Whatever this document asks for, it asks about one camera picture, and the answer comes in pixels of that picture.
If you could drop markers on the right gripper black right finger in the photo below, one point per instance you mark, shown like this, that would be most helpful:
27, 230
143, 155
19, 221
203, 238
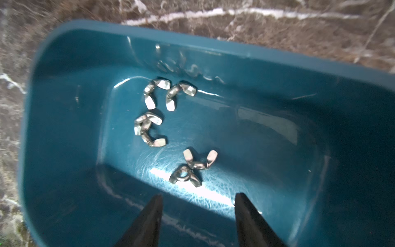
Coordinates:
252, 229

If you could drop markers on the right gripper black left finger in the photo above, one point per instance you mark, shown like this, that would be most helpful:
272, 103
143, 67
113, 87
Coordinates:
144, 231

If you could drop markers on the teal plastic storage box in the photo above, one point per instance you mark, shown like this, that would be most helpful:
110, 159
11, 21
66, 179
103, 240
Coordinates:
311, 142

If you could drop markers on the wing nut pair lower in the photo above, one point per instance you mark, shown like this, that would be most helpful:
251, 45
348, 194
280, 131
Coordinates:
184, 174

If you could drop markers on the wing nut pair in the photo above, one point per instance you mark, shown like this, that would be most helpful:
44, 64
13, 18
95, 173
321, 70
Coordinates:
184, 174
200, 164

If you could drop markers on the wing nut pair upper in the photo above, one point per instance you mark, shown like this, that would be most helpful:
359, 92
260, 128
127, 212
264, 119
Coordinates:
200, 164

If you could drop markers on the pile of silver wing nuts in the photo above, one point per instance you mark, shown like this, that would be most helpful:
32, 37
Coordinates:
143, 123

